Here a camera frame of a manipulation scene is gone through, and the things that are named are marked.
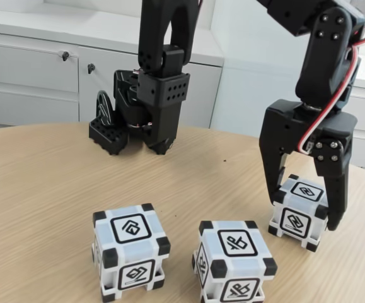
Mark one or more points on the white cube overlapping-squares symbol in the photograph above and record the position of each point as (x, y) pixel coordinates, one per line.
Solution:
(131, 227)

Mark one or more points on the black round clamp knob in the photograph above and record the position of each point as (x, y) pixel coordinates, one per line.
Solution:
(103, 107)

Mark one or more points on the white cube zigzag symbol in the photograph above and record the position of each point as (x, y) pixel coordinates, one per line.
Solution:
(306, 191)

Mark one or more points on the white cube crossed-lines symbol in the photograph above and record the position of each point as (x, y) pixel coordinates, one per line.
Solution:
(235, 243)

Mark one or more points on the black cabinet key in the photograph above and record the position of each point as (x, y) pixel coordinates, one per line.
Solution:
(65, 56)
(90, 67)

